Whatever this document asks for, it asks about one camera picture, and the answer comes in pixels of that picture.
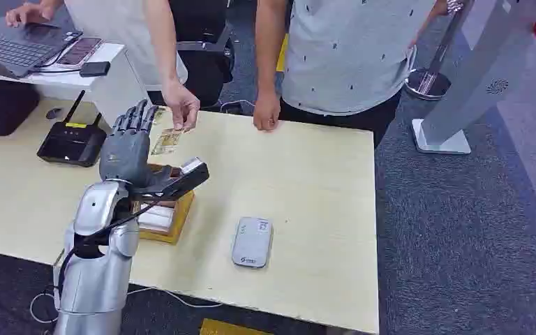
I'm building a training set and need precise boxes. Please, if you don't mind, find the person's right hand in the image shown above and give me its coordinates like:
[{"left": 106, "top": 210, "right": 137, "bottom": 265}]
[
  {"left": 253, "top": 90, "right": 282, "bottom": 133},
  {"left": 4, "top": 2, "right": 57, "bottom": 28}
]

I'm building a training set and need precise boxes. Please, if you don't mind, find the person's left hand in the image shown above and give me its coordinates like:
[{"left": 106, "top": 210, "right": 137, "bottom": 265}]
[{"left": 161, "top": 79, "right": 201, "bottom": 133}]

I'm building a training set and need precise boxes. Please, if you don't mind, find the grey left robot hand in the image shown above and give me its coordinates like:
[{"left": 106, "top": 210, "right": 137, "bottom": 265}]
[{"left": 99, "top": 98, "right": 174, "bottom": 188}]

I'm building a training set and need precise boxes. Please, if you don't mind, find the grey laptop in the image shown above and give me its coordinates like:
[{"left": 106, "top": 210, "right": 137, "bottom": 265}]
[{"left": 0, "top": 16, "right": 84, "bottom": 80}]

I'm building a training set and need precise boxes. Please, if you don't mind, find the black router with antennas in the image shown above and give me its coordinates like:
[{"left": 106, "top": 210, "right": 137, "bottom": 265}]
[{"left": 36, "top": 90, "right": 108, "bottom": 168}]

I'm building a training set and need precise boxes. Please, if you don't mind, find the white side desk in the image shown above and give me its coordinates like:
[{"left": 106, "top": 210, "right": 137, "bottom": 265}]
[{"left": 0, "top": 42, "right": 149, "bottom": 126}]

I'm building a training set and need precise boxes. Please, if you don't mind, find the yellow floor tape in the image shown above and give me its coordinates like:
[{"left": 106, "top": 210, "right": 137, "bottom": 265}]
[
  {"left": 200, "top": 318, "right": 274, "bottom": 335},
  {"left": 276, "top": 33, "right": 290, "bottom": 73}
]

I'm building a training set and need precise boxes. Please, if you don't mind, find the smartphone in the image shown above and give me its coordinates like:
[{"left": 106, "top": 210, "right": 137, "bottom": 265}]
[{"left": 55, "top": 36, "right": 104, "bottom": 70}]

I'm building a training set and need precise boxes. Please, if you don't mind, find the white card stack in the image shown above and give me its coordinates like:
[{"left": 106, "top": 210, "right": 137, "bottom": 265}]
[{"left": 138, "top": 203, "right": 175, "bottom": 234}]

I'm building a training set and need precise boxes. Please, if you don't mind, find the black office chair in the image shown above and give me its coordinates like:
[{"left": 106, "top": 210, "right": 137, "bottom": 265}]
[{"left": 168, "top": 0, "right": 236, "bottom": 110}]

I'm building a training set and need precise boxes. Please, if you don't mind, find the person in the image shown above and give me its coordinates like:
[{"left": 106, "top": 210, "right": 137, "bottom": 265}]
[
  {"left": 253, "top": 0, "right": 452, "bottom": 149},
  {"left": 4, "top": 0, "right": 201, "bottom": 133}
]

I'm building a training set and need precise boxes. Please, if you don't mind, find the small black box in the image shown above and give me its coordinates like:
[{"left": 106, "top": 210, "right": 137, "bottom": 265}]
[{"left": 79, "top": 61, "right": 112, "bottom": 78}]

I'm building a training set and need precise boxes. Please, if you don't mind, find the wooden card box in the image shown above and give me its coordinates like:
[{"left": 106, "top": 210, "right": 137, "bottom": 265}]
[{"left": 131, "top": 163, "right": 196, "bottom": 246}]

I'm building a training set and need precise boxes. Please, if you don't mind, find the black bag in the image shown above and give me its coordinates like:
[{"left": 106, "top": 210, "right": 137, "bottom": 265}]
[{"left": 0, "top": 77, "right": 41, "bottom": 137}]

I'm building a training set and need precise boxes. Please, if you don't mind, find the grey card reader device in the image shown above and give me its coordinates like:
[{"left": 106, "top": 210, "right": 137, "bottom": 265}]
[{"left": 230, "top": 216, "right": 274, "bottom": 269}]

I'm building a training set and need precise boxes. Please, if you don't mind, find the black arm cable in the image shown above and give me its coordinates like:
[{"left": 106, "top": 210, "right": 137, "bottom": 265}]
[{"left": 57, "top": 198, "right": 163, "bottom": 302}]

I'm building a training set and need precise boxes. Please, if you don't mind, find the chrome stanchion post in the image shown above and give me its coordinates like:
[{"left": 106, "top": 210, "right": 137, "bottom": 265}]
[{"left": 404, "top": 0, "right": 467, "bottom": 101}]

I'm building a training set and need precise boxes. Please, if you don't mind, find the white floor cable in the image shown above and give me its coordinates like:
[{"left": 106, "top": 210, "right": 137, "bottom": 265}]
[{"left": 29, "top": 285, "right": 225, "bottom": 325}]

